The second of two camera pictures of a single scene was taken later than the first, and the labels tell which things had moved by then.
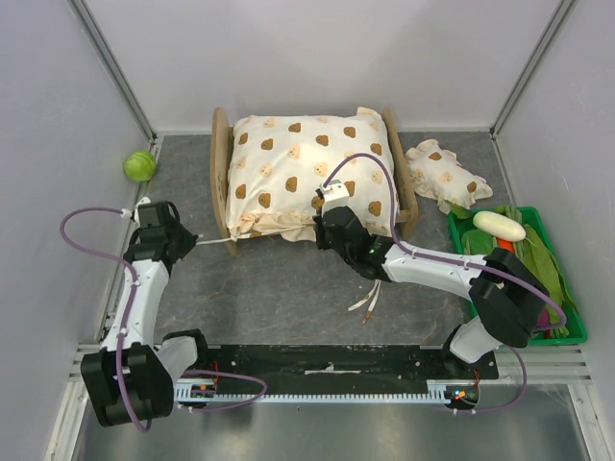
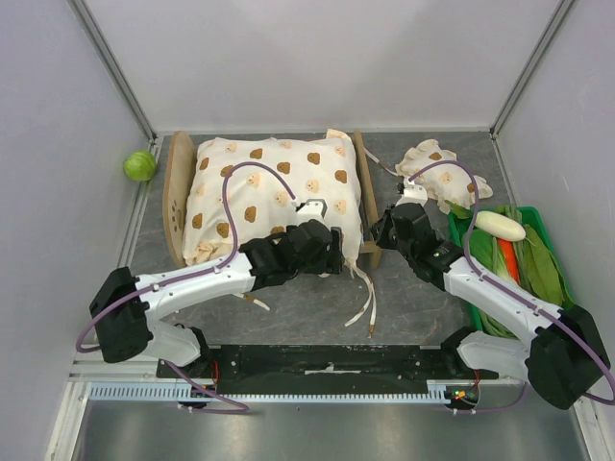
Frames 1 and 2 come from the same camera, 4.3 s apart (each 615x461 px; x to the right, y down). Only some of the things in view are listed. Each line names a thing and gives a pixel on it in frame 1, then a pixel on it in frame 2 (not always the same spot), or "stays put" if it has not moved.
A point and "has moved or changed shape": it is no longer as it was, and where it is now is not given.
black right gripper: [325, 230] to [382, 229]
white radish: [500, 226] stays put
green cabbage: [139, 165] stays put
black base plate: [399, 366] stays put
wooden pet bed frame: [221, 150] to [179, 167]
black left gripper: [188, 240] to [331, 261]
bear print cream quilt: [276, 164] has moved or changed shape
